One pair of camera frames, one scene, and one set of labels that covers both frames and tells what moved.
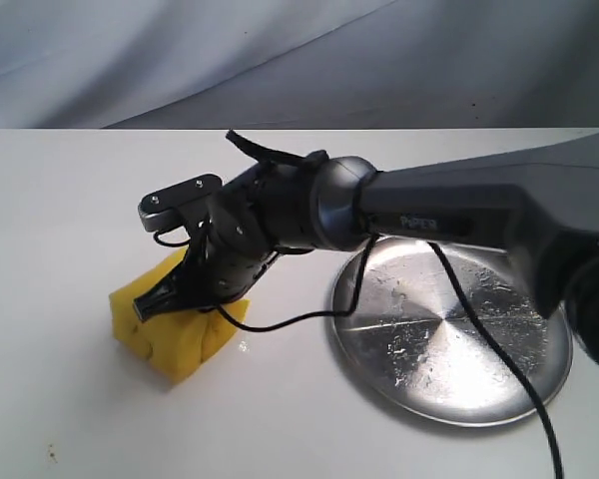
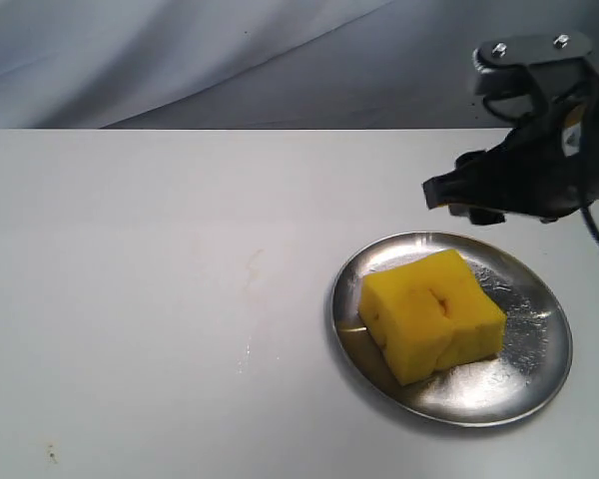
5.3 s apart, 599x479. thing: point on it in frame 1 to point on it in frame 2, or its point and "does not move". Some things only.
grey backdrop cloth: x=299 y=64 does not move
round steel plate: x=418 y=341 does not move
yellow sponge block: x=177 y=343 to x=430 y=314
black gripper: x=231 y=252 to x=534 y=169
